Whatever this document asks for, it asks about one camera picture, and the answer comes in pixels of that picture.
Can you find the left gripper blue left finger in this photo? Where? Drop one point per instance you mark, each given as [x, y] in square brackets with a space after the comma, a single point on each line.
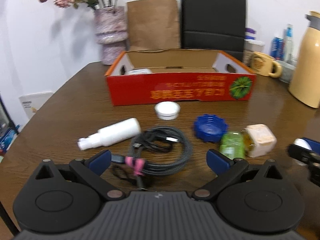
[87, 176]

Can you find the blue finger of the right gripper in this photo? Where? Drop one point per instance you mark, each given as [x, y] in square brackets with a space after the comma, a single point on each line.
[306, 145]

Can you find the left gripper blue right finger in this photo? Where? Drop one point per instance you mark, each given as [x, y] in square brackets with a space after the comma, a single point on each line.
[228, 172]

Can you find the green transparent bottle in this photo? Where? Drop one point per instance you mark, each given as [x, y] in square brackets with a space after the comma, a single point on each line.
[232, 145]

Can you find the white power adapter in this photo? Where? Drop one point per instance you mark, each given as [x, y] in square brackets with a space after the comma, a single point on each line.
[258, 140]

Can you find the blue plastic lid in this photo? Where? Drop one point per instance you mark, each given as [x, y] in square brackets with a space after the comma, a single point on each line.
[210, 128]

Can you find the white spray bottle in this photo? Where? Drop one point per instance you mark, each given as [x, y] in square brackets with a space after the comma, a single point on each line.
[111, 135]

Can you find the clear jar with white beads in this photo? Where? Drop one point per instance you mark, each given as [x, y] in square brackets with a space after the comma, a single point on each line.
[139, 71]

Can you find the cream thermos jug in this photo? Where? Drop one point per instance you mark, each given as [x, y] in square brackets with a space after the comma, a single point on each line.
[304, 85]

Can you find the small white bottle cap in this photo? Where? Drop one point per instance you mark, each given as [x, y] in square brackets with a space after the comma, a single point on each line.
[167, 110]

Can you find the yellow bear mug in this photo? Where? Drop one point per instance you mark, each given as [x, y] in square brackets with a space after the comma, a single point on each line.
[265, 65]

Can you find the blue drink can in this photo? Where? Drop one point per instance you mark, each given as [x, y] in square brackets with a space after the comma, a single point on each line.
[277, 46]

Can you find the red cardboard box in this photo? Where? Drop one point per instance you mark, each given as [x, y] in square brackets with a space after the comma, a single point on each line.
[178, 75]

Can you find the clear food container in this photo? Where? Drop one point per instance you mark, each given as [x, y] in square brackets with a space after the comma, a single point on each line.
[249, 48]

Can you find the purple white object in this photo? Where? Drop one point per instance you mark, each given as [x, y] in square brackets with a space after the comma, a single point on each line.
[250, 34]

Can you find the pink textured vase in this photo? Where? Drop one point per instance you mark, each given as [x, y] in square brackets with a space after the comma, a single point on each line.
[111, 32]

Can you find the black paper bag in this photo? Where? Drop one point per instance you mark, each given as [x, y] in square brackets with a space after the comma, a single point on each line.
[214, 24]

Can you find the brown paper bag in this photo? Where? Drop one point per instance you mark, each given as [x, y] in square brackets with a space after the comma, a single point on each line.
[153, 24]

